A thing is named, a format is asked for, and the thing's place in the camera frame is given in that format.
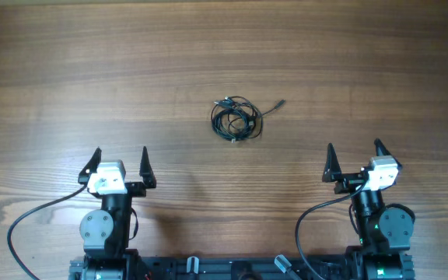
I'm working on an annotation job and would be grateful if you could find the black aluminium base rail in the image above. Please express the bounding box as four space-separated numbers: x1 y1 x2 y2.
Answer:
68 253 415 280

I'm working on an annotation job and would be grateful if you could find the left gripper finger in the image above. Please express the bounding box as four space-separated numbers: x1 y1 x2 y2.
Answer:
139 146 156 189
78 147 102 184

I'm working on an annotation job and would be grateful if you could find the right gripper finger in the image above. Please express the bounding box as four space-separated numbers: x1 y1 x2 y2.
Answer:
322 143 342 183
374 138 402 170

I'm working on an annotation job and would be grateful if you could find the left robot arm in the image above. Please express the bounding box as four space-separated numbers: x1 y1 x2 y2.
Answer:
68 148 156 280

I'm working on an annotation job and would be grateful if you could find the right camera cable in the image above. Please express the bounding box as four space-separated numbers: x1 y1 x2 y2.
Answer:
295 180 369 280

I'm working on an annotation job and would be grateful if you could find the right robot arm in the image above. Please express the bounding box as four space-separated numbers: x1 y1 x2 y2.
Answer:
322 138 415 280

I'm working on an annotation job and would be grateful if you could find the left camera cable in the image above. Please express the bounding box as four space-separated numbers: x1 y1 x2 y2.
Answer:
6 184 89 280

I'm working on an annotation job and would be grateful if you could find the camera cable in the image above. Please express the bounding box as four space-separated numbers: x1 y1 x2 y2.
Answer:
295 180 369 280
6 184 89 280

